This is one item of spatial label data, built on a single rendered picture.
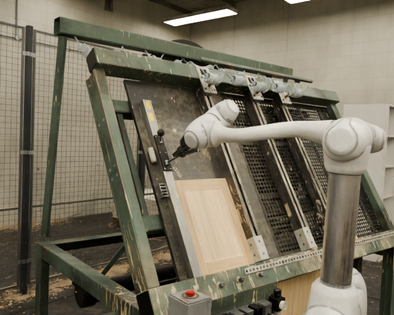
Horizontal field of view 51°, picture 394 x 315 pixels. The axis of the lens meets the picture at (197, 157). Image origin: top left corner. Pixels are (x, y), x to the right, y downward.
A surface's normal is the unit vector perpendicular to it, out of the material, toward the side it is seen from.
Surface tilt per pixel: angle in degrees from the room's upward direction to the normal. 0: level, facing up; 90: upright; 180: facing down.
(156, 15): 90
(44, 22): 90
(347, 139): 87
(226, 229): 59
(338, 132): 88
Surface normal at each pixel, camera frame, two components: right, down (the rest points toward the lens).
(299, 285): 0.64, 0.07
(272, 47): -0.65, 0.01
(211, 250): 0.57, -0.45
